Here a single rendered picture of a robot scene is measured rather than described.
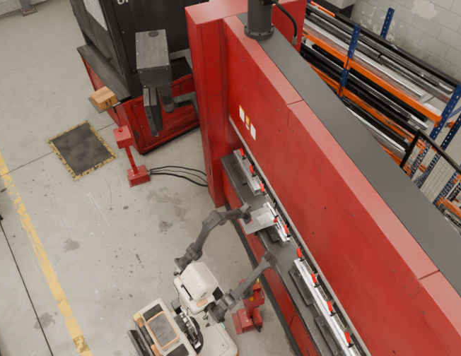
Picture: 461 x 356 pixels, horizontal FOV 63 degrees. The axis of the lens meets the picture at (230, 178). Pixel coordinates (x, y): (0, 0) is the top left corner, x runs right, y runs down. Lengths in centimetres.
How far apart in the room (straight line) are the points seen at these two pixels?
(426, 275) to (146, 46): 253
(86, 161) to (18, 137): 116
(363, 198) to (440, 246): 34
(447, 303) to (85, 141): 467
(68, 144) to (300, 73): 383
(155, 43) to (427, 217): 237
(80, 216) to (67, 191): 44
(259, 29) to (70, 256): 310
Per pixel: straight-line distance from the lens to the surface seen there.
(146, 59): 308
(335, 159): 184
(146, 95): 331
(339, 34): 433
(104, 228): 449
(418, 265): 164
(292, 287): 301
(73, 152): 534
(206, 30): 277
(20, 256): 471
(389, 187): 180
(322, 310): 289
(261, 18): 249
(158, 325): 293
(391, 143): 418
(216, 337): 350
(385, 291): 191
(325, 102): 211
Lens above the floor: 367
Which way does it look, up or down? 53 degrees down
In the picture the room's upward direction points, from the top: 3 degrees counter-clockwise
